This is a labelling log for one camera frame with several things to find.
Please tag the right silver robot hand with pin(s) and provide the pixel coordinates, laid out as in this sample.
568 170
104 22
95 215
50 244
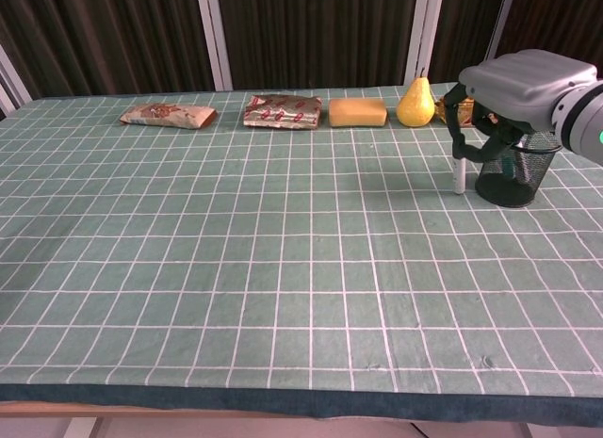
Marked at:
523 87

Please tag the white marker pen red cap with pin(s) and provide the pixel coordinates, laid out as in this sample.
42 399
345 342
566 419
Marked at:
459 176

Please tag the black mesh cup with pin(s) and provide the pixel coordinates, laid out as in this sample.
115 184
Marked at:
511 188

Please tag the gold snack bar packet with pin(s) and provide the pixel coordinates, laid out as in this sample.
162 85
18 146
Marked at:
440 112

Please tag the yellow pear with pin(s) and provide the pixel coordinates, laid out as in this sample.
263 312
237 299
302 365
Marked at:
414 109

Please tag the yellow sponge block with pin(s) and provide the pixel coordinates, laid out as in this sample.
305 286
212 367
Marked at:
357 112

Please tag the silver red foil packet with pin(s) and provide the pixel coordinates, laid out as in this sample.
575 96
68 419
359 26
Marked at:
282 111

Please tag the green grid tablecloth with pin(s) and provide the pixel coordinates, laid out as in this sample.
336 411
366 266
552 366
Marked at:
264 249

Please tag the beige snack packet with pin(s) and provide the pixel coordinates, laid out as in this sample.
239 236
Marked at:
165 116

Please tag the white frame post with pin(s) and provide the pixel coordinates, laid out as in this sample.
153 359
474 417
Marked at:
214 37
424 33
8 92
500 21

